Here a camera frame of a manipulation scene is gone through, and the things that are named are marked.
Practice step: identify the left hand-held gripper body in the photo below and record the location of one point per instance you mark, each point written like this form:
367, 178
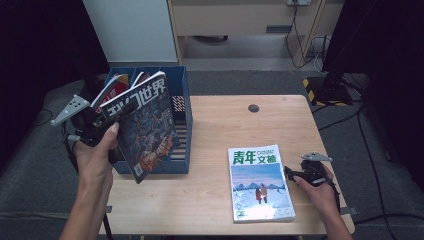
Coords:
88, 128

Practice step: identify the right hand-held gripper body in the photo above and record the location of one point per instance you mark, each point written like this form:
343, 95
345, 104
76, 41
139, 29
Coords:
313, 171

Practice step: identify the portrait cover magazine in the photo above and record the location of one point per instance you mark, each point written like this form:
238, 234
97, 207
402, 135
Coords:
116, 88

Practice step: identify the white book with green title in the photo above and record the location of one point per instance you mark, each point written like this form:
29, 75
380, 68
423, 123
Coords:
260, 186

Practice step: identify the dark blue cover magazine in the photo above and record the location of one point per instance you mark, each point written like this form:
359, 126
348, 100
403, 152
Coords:
150, 140

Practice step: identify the blue plastic file rack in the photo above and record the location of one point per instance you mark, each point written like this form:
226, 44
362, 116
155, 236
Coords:
176, 83

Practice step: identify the person's right hand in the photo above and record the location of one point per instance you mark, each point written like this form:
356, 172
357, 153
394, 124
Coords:
321, 196

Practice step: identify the person's left hand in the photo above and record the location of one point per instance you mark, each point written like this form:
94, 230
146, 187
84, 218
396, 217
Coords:
95, 163

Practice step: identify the grey floor tape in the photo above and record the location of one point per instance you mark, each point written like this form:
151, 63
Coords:
108, 209
352, 211

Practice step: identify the white cabinet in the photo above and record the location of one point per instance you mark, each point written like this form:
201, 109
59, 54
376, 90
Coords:
133, 30

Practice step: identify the dark curtain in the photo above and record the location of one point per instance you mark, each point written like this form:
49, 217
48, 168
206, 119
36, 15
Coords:
40, 50
393, 66

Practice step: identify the dark flat object under desk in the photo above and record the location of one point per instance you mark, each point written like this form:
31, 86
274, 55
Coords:
210, 38

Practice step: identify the light wooden desk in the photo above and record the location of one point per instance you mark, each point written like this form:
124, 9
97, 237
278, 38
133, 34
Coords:
233, 20

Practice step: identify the white wall socket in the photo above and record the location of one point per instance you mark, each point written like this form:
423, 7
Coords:
298, 2

